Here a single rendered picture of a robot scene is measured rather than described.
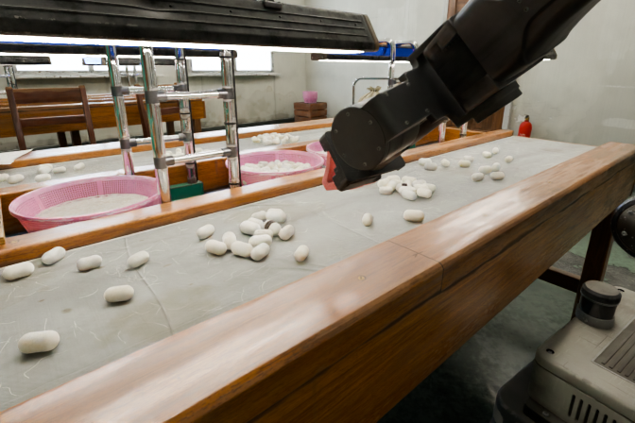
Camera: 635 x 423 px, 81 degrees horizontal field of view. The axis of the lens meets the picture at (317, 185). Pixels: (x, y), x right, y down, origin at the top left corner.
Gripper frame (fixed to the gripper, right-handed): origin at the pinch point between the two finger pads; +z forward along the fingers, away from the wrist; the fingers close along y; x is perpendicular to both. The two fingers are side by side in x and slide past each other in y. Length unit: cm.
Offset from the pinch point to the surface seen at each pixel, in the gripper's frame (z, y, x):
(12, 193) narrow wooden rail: 52, 34, -32
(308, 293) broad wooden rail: -0.2, 10.0, 12.0
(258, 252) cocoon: 10.9, 8.3, 4.0
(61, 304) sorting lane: 16.4, 31.7, 0.8
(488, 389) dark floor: 57, -71, 66
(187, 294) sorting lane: 10.8, 19.4, 5.8
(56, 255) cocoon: 24.8, 30.7, -7.8
